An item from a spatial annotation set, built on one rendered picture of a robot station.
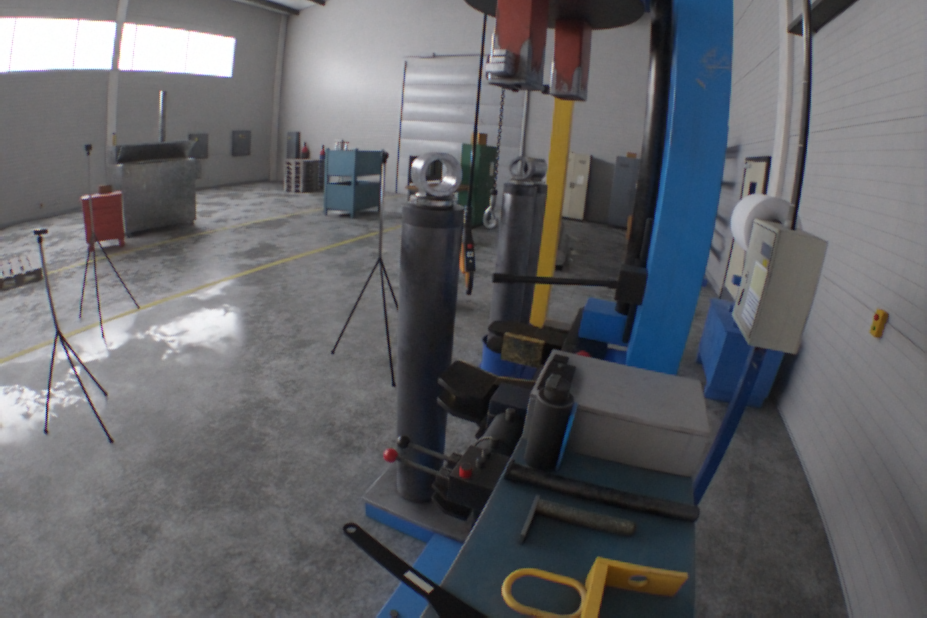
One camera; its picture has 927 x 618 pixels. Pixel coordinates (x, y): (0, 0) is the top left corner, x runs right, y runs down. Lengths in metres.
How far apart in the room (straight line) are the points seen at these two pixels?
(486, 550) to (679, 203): 0.95
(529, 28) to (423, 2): 13.46
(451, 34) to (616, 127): 5.78
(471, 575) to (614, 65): 12.03
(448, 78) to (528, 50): 12.23
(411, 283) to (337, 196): 7.94
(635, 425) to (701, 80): 0.88
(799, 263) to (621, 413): 0.85
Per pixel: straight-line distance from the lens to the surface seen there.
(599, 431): 0.94
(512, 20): 1.16
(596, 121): 12.00
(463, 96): 13.01
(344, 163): 9.15
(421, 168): 1.37
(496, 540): 0.77
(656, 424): 0.92
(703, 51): 1.24
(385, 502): 2.03
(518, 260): 2.69
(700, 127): 1.20
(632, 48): 12.36
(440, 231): 1.37
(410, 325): 1.49
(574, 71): 1.47
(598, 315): 1.46
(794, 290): 1.52
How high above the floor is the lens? 1.68
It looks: 17 degrees down
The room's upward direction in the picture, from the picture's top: 5 degrees clockwise
